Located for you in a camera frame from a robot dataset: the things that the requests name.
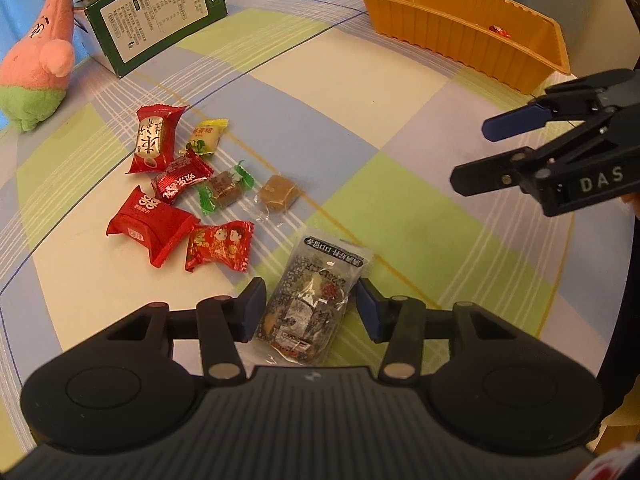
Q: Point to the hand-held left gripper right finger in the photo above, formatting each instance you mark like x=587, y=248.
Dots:
x=368, y=312

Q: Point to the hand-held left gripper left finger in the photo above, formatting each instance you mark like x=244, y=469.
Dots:
x=252, y=307

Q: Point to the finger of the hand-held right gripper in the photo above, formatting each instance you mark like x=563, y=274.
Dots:
x=480, y=175
x=510, y=122

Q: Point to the clear black-printed snack packet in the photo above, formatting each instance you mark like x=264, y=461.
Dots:
x=310, y=300

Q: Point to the red cartoon snack packet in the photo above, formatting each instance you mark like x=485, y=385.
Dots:
x=220, y=246

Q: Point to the orange plastic tray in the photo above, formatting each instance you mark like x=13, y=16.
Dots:
x=450, y=35

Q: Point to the clear-wrapped brown candy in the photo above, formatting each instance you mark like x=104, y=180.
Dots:
x=277, y=193

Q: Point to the green-wrapped brown candy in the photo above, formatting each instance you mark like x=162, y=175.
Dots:
x=223, y=187

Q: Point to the large red snack packet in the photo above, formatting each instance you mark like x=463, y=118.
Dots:
x=150, y=225

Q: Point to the yellow candy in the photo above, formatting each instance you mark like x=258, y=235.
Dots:
x=207, y=137

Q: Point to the small red wrapped candy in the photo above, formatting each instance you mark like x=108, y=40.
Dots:
x=499, y=30

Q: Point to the dark red wrapped candy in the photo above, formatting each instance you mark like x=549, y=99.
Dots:
x=180, y=180

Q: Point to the long red gold snack packet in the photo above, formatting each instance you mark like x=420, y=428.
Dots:
x=155, y=140

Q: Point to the green printed carton box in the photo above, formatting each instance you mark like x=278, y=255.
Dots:
x=150, y=20

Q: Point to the pink starfish plush toy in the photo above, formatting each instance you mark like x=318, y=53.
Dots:
x=35, y=65

